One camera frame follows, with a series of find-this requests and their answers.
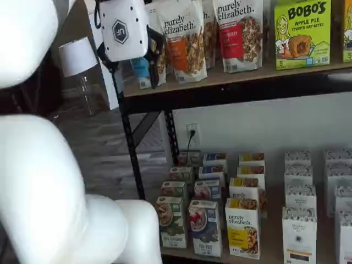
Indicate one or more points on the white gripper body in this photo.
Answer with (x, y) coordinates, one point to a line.
(123, 30)

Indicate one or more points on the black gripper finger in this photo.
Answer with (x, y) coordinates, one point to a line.
(156, 55)
(116, 77)

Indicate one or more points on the blue and white cereal box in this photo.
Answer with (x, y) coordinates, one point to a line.
(211, 172)
(214, 159)
(206, 189)
(204, 231)

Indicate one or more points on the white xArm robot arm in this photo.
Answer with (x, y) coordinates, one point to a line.
(41, 178)

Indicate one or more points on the green cereal box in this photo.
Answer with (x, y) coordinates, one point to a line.
(180, 173)
(182, 159)
(171, 189)
(170, 222)

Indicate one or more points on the yellow and white granola box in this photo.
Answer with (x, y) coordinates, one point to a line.
(251, 171)
(242, 231)
(251, 158)
(243, 189)

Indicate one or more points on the green Bobo's apple pie box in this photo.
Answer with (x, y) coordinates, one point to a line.
(302, 35)

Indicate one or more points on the white patterned tea box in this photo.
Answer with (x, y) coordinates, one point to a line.
(300, 196)
(343, 199)
(346, 239)
(297, 157)
(299, 236)
(298, 174)
(330, 189)
(338, 156)

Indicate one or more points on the yellow Bobo's box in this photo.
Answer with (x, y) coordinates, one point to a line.
(347, 33)

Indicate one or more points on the orange label granola bag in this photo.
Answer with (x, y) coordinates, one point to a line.
(178, 55)
(210, 33)

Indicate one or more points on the blue label granola bag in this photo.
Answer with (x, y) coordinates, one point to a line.
(138, 68)

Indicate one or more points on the white shade table lamp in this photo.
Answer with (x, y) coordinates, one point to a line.
(77, 56)

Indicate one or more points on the red label granola bag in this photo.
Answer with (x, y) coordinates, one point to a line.
(233, 41)

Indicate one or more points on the dark brown armchair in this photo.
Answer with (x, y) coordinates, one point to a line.
(35, 96)

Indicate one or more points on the black metal shelving unit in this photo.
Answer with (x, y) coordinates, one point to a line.
(247, 92)

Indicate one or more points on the white wall outlet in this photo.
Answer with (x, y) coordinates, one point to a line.
(195, 140)

